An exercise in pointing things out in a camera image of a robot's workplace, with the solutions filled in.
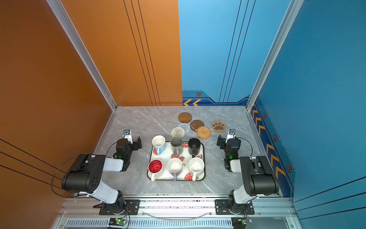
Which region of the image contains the paw shaped wooden coaster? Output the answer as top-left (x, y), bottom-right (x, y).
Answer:
top-left (211, 120), bottom-right (226, 133)

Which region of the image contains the tan rattan coaster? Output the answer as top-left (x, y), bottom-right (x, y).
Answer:
top-left (196, 126), bottom-right (211, 140)

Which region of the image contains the dark brown worn coaster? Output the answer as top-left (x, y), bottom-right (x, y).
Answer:
top-left (190, 120), bottom-right (205, 132)

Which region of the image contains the blue grey woven coaster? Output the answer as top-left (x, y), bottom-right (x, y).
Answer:
top-left (178, 123), bottom-right (191, 134)

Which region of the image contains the light brown wooden coaster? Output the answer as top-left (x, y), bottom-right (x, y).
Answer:
top-left (178, 112), bottom-right (192, 123)

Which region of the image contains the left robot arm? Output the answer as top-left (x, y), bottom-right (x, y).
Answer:
top-left (62, 137), bottom-right (142, 215)

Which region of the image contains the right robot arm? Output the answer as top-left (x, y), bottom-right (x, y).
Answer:
top-left (217, 136), bottom-right (279, 214)

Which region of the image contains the light blue mug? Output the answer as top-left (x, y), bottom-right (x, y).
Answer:
top-left (152, 135), bottom-right (166, 155)

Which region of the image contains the black mug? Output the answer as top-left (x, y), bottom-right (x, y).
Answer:
top-left (188, 138), bottom-right (201, 158)

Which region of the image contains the red interior white mug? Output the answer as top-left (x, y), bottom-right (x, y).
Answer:
top-left (148, 159), bottom-right (164, 182)

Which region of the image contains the white strawberry serving tray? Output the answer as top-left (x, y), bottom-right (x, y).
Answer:
top-left (150, 142), bottom-right (193, 181)

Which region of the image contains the grey mug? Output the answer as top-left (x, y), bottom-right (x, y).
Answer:
top-left (170, 136), bottom-right (184, 157)

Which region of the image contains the left green circuit board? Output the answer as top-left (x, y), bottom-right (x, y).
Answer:
top-left (108, 218), bottom-right (128, 229)

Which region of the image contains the green circuit board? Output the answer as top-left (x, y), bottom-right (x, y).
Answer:
top-left (108, 218), bottom-right (128, 229)
top-left (231, 218), bottom-right (253, 229)

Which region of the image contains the right green circuit board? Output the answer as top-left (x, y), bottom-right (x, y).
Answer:
top-left (231, 218), bottom-right (253, 229)

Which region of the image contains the white purple handled mug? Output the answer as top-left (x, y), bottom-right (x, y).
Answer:
top-left (167, 158), bottom-right (183, 181)

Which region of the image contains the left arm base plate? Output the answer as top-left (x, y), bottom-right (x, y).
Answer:
top-left (99, 199), bottom-right (140, 216)

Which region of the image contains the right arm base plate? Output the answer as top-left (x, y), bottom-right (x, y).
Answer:
top-left (214, 199), bottom-right (255, 215)

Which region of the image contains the aluminium front rail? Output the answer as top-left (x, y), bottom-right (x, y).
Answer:
top-left (57, 195), bottom-right (297, 218)

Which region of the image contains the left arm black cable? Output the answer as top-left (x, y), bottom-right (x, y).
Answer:
top-left (51, 140), bottom-right (118, 198)

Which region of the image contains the right aluminium corner post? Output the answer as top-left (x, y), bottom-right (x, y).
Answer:
top-left (246, 0), bottom-right (304, 111)

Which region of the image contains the aluminium corner post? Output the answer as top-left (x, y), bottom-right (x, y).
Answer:
top-left (246, 0), bottom-right (304, 111)
top-left (47, 0), bottom-right (118, 112)

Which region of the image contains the left aluminium corner post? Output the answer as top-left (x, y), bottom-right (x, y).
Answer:
top-left (47, 0), bottom-right (118, 112)

